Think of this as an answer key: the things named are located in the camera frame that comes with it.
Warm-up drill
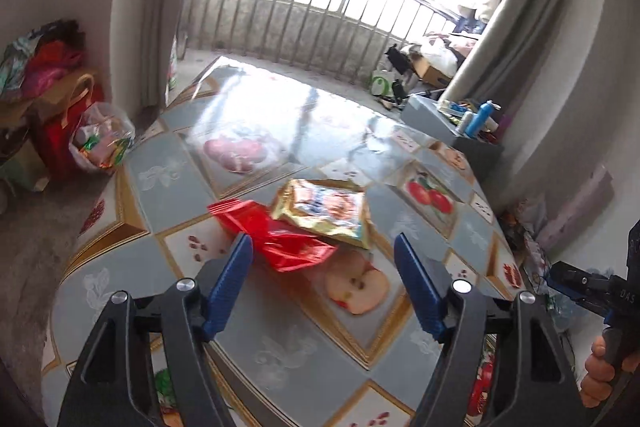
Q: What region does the red foil wrapper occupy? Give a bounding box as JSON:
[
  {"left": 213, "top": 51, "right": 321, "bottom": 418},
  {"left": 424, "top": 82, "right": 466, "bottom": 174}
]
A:
[{"left": 207, "top": 198, "right": 338, "bottom": 273}]

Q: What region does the gold biscuit packet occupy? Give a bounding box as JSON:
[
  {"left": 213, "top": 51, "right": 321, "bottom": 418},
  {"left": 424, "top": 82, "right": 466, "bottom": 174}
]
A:
[{"left": 270, "top": 178, "right": 372, "bottom": 249}]

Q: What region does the right hand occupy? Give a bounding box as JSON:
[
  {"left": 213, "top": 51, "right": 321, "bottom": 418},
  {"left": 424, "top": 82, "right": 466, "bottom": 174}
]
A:
[{"left": 579, "top": 336, "right": 615, "bottom": 409}]

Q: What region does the pink rolled mat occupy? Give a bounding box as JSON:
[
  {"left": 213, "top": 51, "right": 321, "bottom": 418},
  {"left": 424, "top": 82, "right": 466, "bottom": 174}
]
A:
[{"left": 536, "top": 165, "right": 612, "bottom": 251}]

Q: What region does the fruit pattern tablecloth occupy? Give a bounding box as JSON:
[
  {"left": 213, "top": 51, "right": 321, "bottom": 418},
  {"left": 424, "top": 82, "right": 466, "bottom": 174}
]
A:
[{"left": 41, "top": 57, "right": 524, "bottom": 426}]

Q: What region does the grey low cabinet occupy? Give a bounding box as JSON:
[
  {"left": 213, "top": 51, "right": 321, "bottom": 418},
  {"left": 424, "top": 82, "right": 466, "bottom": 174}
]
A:
[{"left": 400, "top": 94, "right": 503, "bottom": 184}]

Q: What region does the clear bag with snacks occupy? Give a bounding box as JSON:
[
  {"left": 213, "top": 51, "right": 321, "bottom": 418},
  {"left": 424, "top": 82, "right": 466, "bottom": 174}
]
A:
[{"left": 68, "top": 102, "right": 136, "bottom": 173}]

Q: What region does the blue bottle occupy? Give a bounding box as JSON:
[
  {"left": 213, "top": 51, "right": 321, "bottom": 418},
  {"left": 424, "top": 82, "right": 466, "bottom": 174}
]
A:
[{"left": 464, "top": 100, "right": 501, "bottom": 138}]

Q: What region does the cardboard box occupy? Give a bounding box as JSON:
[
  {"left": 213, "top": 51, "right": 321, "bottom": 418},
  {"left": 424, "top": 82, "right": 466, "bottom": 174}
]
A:
[{"left": 409, "top": 54, "right": 450, "bottom": 89}]

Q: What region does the red gift bag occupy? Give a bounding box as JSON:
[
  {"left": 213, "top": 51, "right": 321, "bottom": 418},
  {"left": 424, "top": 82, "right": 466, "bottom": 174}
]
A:
[{"left": 32, "top": 68, "right": 103, "bottom": 181}]

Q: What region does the grey curtain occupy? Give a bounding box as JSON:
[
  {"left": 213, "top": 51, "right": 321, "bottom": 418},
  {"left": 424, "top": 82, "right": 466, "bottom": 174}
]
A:
[{"left": 439, "top": 0, "right": 561, "bottom": 106}]

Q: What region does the balcony metal railing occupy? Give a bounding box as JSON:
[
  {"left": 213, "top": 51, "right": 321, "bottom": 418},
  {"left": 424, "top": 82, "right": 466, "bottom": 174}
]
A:
[{"left": 177, "top": 0, "right": 458, "bottom": 84}]

